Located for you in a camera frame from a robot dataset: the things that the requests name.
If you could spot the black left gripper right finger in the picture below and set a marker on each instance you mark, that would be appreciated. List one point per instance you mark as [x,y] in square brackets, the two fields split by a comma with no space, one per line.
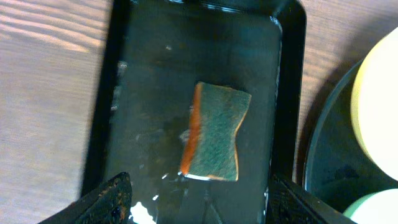
[288,203]

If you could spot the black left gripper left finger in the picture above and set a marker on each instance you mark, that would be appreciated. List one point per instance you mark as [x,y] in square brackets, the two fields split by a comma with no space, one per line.
[110,202]

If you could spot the black rectangular tray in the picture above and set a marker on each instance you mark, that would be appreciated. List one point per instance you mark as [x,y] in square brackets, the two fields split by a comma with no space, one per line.
[155,54]

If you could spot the black round tray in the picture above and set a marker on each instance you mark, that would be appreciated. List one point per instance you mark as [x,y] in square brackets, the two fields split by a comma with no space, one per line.
[336,170]

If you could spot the mint green plate front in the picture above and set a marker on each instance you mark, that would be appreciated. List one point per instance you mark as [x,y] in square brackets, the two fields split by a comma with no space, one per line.
[376,208]

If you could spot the orange green scrub sponge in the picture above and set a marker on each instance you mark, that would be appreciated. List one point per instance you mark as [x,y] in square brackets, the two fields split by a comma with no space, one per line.
[210,152]

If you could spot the yellow plate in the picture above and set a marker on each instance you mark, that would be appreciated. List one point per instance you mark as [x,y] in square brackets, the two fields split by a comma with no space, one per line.
[374,105]

